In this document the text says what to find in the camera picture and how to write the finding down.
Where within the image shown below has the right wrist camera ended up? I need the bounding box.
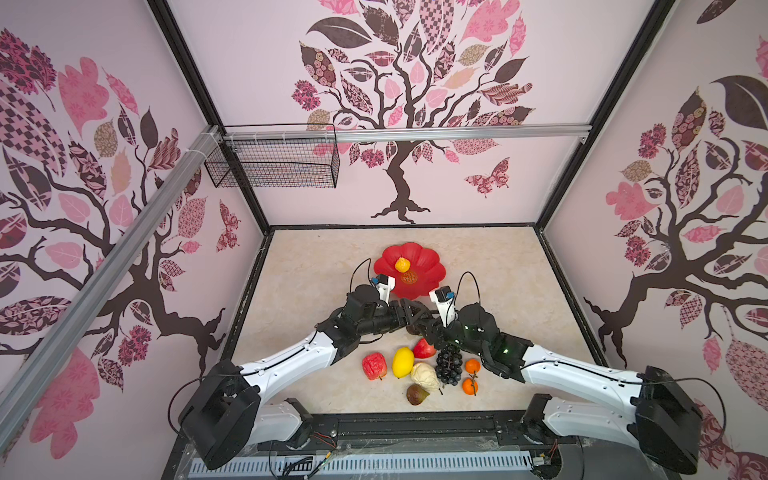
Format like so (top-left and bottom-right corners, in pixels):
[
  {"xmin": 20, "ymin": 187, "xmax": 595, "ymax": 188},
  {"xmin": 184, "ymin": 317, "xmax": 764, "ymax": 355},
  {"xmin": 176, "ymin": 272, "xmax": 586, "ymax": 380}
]
[{"xmin": 429, "ymin": 286, "xmax": 458, "ymax": 327}]

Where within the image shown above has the rear aluminium frame rail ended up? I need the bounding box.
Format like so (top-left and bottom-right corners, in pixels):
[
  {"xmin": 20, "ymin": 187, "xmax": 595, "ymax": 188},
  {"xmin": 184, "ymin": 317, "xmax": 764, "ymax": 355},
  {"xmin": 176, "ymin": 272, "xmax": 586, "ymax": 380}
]
[{"xmin": 223, "ymin": 124, "xmax": 592, "ymax": 143}]

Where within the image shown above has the upper orange tangerine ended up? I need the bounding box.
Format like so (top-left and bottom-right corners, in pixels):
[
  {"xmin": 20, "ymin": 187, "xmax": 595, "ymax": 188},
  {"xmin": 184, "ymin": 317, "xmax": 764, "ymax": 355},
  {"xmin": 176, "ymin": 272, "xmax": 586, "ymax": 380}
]
[{"xmin": 464, "ymin": 359, "xmax": 481, "ymax": 375}]

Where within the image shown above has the red strawberry with green leaves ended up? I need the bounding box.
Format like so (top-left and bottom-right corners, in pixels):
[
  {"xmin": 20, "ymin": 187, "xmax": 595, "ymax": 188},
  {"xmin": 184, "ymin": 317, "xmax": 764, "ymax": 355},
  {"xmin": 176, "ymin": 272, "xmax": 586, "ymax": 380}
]
[{"xmin": 412, "ymin": 338, "xmax": 437, "ymax": 360}]

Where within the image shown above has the lower orange tangerine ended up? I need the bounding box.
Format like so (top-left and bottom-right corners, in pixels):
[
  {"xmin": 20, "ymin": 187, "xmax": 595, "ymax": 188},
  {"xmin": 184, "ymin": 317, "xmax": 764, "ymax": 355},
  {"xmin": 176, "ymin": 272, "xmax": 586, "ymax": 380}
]
[{"xmin": 462, "ymin": 378, "xmax": 479, "ymax": 396}]

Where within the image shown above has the red flower-shaped fruit bowl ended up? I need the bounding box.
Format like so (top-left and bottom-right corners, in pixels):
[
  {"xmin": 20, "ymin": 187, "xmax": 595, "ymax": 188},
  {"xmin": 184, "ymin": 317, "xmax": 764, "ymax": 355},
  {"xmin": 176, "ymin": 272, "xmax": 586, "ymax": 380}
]
[{"xmin": 373, "ymin": 242, "xmax": 446, "ymax": 300}]

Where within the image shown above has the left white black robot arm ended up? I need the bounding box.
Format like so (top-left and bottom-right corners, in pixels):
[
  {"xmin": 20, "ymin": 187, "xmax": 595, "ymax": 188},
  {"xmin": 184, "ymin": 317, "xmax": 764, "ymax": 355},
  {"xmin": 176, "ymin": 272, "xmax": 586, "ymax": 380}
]
[{"xmin": 178, "ymin": 284, "xmax": 455, "ymax": 470}]

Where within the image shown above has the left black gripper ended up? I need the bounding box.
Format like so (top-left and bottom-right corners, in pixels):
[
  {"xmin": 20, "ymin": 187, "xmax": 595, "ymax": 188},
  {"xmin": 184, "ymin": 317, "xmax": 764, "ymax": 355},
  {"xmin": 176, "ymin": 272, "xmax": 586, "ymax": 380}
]
[{"xmin": 357, "ymin": 298, "xmax": 426, "ymax": 336}]

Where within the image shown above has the small yellow quince fruit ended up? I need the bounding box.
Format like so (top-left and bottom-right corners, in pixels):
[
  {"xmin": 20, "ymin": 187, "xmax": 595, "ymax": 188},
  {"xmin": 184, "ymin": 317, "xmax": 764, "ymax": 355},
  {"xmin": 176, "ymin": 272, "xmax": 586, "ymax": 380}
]
[{"xmin": 394, "ymin": 257, "xmax": 411, "ymax": 273}]

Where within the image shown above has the black wire mesh basket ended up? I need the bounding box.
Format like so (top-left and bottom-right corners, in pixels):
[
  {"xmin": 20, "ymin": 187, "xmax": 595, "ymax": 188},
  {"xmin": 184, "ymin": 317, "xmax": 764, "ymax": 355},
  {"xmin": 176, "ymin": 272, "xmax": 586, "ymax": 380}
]
[{"xmin": 204, "ymin": 122, "xmax": 341, "ymax": 189}]

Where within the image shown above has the orange tangerine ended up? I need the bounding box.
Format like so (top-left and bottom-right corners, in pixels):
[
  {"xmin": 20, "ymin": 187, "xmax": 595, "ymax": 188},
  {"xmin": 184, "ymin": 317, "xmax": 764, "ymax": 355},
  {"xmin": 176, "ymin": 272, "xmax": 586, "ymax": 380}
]
[
  {"xmin": 462, "ymin": 378, "xmax": 479, "ymax": 396},
  {"xmin": 464, "ymin": 359, "xmax": 481, "ymax": 375}
]

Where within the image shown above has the white slotted cable duct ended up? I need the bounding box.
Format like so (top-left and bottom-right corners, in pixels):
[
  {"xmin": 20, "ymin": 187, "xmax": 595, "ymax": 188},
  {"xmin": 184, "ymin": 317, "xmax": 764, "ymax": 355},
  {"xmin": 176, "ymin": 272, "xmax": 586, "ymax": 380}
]
[{"xmin": 247, "ymin": 451, "xmax": 534, "ymax": 479}]

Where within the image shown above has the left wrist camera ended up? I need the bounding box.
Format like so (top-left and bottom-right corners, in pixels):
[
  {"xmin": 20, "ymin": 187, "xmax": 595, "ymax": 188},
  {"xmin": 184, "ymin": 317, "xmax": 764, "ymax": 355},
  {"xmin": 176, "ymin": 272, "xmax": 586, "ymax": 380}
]
[{"xmin": 371, "ymin": 274, "xmax": 396, "ymax": 305}]

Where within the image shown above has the yellow lemon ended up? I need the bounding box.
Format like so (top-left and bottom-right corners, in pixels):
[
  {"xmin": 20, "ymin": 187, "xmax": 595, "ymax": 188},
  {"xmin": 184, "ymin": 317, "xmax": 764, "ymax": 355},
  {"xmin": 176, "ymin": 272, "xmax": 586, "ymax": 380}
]
[{"xmin": 392, "ymin": 347, "xmax": 415, "ymax": 379}]

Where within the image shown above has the aluminium frame rail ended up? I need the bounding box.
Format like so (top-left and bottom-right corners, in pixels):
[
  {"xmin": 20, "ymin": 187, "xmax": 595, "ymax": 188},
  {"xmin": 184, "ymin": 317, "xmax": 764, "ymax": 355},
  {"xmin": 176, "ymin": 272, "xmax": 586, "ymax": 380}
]
[
  {"xmin": 223, "ymin": 124, "xmax": 592, "ymax": 143},
  {"xmin": 1, "ymin": 125, "xmax": 221, "ymax": 448}
]

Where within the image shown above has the red pomegranate fruit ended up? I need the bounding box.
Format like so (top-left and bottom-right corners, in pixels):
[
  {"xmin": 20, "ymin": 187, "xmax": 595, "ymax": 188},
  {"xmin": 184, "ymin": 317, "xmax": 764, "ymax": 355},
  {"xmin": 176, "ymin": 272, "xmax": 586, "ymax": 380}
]
[{"xmin": 361, "ymin": 352, "xmax": 389, "ymax": 380}]

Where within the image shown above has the left aluminium frame rail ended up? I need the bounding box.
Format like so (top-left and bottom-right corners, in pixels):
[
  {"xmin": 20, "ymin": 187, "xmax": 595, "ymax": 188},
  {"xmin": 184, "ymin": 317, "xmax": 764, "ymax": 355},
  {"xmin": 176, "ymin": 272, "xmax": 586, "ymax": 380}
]
[{"xmin": 1, "ymin": 125, "xmax": 221, "ymax": 448}]

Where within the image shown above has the brown green fig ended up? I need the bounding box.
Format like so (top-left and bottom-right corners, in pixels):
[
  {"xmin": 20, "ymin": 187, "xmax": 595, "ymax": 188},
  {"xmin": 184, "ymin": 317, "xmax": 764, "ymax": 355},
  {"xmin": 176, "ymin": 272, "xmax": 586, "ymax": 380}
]
[{"xmin": 406, "ymin": 384, "xmax": 430, "ymax": 406}]

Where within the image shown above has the black grape bunch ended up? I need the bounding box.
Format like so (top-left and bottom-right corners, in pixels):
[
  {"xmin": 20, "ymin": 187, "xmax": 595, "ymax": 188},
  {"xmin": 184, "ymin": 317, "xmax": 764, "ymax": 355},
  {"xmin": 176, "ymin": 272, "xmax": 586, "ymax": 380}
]
[{"xmin": 435, "ymin": 343, "xmax": 463, "ymax": 386}]

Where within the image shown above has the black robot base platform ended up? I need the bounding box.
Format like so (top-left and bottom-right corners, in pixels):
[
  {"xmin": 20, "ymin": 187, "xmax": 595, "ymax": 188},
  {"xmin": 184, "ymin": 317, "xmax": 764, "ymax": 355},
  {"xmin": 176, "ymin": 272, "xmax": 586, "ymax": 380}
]
[{"xmin": 161, "ymin": 406, "xmax": 682, "ymax": 480}]

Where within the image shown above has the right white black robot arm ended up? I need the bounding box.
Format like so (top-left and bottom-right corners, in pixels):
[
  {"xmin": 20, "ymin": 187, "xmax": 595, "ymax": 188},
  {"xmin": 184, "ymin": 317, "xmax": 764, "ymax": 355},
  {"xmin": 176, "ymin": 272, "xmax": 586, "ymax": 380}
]
[{"xmin": 407, "ymin": 302, "xmax": 707, "ymax": 475}]

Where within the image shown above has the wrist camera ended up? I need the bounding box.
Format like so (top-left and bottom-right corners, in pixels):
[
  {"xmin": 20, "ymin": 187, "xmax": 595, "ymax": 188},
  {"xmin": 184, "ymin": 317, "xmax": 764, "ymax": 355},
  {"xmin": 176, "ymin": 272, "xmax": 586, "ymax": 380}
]
[
  {"xmin": 429, "ymin": 286, "xmax": 458, "ymax": 327},
  {"xmin": 371, "ymin": 274, "xmax": 396, "ymax": 305}
]

